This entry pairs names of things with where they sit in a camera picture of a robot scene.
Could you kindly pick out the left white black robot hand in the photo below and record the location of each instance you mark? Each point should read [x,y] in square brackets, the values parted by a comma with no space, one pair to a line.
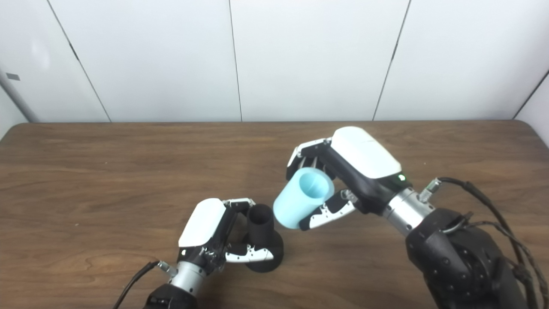
[203,223]

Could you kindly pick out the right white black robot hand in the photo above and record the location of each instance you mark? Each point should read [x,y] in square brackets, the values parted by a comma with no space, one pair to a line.
[364,154]

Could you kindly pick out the black nozzle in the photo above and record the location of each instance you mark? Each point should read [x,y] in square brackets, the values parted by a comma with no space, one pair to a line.
[261,234]

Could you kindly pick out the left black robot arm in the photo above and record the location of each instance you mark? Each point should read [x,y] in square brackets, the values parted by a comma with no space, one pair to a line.
[169,300]

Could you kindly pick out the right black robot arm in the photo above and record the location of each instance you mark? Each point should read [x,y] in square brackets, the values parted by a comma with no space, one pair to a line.
[459,266]

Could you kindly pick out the small grey wall label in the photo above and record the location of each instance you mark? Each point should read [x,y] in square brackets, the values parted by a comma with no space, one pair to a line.
[13,77]

